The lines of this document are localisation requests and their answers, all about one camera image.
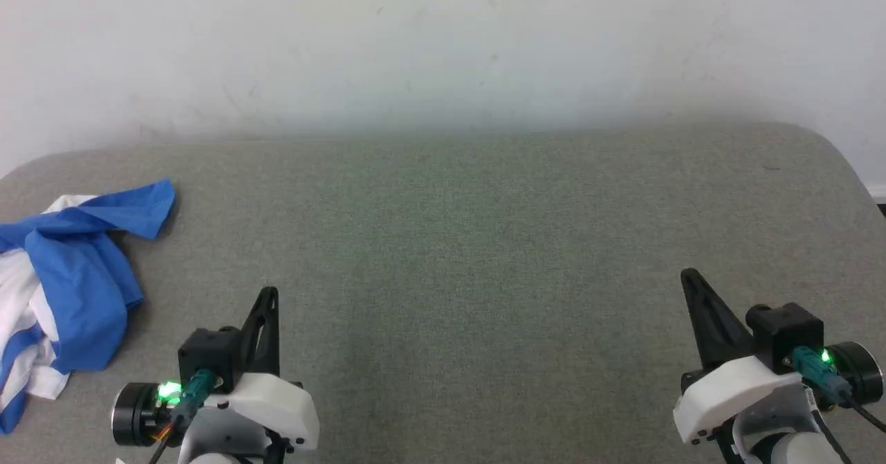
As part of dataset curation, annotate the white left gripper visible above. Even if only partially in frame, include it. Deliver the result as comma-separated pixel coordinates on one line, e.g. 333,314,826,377
201,286,320,452

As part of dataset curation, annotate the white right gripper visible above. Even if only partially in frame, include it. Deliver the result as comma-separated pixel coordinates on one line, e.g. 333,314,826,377
673,267,805,445

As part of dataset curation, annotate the blue and white t-shirt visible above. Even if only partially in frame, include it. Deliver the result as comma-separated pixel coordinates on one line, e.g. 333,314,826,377
0,179,177,436

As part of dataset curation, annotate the grey fabric sofa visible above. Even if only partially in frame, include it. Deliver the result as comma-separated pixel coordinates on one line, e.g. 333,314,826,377
0,122,886,464

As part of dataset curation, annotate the black right camera cable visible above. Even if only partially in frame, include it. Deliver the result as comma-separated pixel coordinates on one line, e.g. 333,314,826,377
788,346,886,431

